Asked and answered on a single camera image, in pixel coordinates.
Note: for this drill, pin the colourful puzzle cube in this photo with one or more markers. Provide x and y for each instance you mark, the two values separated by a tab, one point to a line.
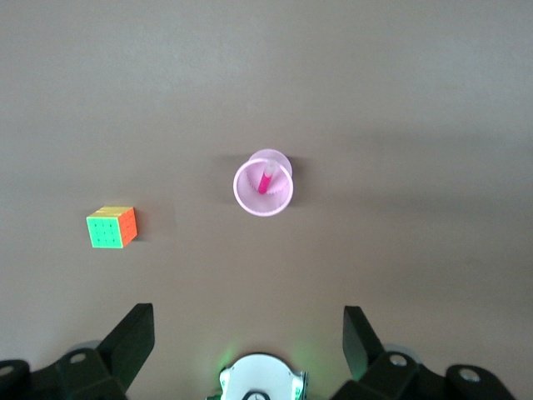
104	231

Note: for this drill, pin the pink marker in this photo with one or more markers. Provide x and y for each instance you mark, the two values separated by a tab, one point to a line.
264	183

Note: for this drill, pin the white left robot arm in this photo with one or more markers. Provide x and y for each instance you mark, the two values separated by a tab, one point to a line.
262	377

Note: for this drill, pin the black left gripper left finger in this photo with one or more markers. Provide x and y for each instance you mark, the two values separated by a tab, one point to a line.
104	371

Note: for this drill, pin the pink mesh cup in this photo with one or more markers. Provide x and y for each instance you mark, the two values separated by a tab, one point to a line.
250	200

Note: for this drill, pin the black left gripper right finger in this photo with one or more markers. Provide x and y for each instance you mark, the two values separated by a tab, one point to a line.
387	375

